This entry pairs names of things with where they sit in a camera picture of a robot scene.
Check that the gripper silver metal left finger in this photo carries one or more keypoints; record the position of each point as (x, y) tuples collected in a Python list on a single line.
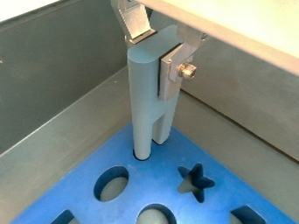
[(132, 17)]

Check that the gripper silver metal right finger with bolt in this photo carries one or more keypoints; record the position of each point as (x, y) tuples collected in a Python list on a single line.
[(177, 65)]

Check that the grey-blue square-circle peg object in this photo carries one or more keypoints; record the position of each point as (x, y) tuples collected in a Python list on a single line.
[(153, 113)]

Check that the blue shape-sorting board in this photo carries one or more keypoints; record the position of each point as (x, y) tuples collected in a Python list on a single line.
[(181, 181)]

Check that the grey bin wall panels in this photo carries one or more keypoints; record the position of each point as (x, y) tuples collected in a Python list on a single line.
[(64, 103)]

